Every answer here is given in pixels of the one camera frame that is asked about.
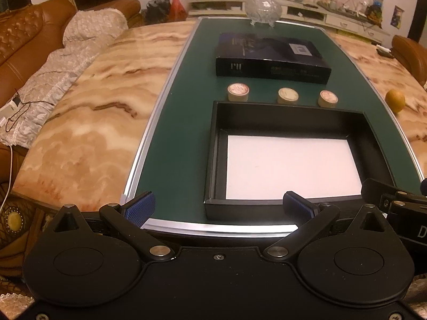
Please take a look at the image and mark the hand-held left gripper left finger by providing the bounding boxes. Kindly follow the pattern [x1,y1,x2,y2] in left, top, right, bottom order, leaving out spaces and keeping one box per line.
[50,191,174,262]

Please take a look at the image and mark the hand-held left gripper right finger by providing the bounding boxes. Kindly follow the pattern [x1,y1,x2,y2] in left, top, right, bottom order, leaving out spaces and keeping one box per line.
[262,191,389,262]

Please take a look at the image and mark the black box white lining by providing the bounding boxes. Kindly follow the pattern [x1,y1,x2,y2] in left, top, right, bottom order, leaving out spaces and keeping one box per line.
[203,100,398,221]

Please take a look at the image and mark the dark box lid silver label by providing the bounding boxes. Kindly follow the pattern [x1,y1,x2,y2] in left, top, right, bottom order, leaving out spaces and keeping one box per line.
[215,32,333,85]

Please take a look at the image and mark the marble desktop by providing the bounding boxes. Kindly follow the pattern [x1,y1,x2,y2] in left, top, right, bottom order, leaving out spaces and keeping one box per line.
[10,17,427,207]

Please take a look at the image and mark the orange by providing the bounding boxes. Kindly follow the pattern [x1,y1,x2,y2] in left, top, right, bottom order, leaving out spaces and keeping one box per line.
[385,89,407,113]

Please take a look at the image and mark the green desk mat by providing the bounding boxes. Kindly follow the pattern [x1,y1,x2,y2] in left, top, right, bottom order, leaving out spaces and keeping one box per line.
[123,16,425,238]

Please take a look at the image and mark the brown leather armchair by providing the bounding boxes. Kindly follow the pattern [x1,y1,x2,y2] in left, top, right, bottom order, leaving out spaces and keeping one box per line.
[391,35,427,90]

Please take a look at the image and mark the white ruffled blanket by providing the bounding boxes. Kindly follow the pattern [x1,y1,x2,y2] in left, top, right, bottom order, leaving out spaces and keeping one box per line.
[0,8,129,148]

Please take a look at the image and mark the white tv cabinet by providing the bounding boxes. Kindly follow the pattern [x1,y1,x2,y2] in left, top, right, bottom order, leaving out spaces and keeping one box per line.
[188,0,392,46]

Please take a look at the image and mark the tea set tray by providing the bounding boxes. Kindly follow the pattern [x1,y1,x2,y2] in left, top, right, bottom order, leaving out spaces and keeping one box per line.
[316,0,368,19]

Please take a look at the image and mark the black bag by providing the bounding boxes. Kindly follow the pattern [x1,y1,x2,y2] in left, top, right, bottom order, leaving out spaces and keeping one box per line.
[145,0,173,26]

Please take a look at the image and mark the glass candy jar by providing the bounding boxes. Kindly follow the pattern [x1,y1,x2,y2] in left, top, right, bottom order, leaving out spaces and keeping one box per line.
[245,0,283,28]

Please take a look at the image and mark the red plastic bag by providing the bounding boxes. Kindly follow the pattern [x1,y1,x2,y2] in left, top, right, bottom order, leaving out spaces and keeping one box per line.
[170,0,186,24]

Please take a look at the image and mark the brown leather sofa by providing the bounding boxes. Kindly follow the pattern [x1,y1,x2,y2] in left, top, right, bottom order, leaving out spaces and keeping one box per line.
[0,0,141,187]

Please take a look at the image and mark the white cable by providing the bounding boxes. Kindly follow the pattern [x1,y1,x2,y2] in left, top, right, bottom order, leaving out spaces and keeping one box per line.
[0,145,14,208]

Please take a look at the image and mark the thin black cable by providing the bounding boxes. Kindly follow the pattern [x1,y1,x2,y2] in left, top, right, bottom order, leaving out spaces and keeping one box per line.
[5,88,31,134]

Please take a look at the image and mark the small wall poster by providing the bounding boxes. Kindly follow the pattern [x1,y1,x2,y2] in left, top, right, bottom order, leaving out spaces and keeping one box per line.
[390,5,405,29]

